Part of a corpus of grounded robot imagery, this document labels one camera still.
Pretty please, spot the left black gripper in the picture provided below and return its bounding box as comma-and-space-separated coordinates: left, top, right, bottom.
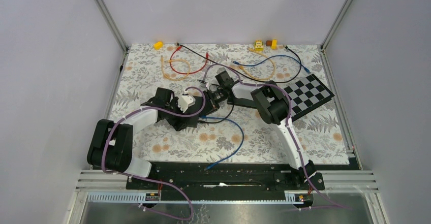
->
165, 97, 192, 131

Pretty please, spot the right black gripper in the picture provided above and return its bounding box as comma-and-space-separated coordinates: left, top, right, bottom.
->
200, 87, 227, 118

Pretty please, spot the orange ethernet cable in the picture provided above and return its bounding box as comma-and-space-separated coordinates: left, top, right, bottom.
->
160, 56, 192, 81

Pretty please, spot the black network switch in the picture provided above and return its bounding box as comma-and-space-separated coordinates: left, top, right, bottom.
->
230, 97, 256, 109
173, 96, 212, 131

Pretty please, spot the yellow ethernet cable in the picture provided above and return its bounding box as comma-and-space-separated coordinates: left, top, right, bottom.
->
238, 47, 278, 81

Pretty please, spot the red ethernet cable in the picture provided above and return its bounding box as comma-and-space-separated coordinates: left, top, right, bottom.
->
169, 45, 211, 75

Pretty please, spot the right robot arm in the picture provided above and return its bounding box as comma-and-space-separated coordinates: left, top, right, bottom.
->
215, 71, 317, 189

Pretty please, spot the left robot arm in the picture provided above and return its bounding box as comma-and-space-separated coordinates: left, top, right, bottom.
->
86, 87, 211, 189

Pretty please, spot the floral patterned table mat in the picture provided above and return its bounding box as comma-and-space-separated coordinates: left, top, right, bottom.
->
110, 44, 349, 165

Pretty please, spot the yellow toy brick with face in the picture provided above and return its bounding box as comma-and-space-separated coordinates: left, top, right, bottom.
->
254, 40, 264, 52

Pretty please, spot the yellow brown toy block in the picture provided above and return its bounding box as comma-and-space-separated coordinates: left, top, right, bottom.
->
265, 40, 278, 50

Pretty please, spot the black white checkerboard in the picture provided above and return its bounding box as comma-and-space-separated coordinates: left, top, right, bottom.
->
284, 74, 334, 121

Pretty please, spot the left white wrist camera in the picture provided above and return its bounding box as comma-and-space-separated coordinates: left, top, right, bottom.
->
177, 94, 196, 113

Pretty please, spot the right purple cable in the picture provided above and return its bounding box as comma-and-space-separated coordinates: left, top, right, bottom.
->
198, 64, 351, 211

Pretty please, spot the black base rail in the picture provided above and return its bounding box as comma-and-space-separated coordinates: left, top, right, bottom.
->
92, 160, 358, 202

